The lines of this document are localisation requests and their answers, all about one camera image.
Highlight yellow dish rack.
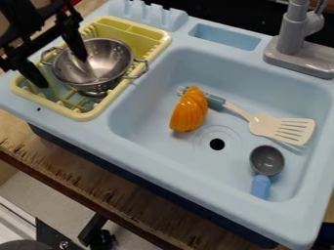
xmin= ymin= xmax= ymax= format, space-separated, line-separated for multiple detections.
xmin=9 ymin=15 xmax=174 ymax=123

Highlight silver strainer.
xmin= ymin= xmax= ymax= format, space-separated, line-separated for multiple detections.
xmin=39 ymin=37 xmax=151 ymax=98

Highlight light blue toy sink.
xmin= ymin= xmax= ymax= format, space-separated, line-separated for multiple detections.
xmin=0 ymin=0 xmax=334 ymax=250

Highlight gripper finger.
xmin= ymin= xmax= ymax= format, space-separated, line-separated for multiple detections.
xmin=59 ymin=18 xmax=91 ymax=63
xmin=10 ymin=57 xmax=52 ymax=90

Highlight orange toy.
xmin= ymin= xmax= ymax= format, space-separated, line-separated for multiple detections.
xmin=168 ymin=85 xmax=211 ymax=134

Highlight white spatula with blue handle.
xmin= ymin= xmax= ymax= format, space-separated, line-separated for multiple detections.
xmin=176 ymin=85 xmax=317 ymax=146

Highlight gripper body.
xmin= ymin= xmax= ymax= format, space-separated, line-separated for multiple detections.
xmin=0 ymin=0 xmax=85 ymax=73

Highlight grey ladle with blue handle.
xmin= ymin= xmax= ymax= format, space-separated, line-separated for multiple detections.
xmin=247 ymin=145 xmax=287 ymax=201

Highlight grey tap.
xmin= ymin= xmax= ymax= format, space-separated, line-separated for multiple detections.
xmin=262 ymin=0 xmax=334 ymax=80

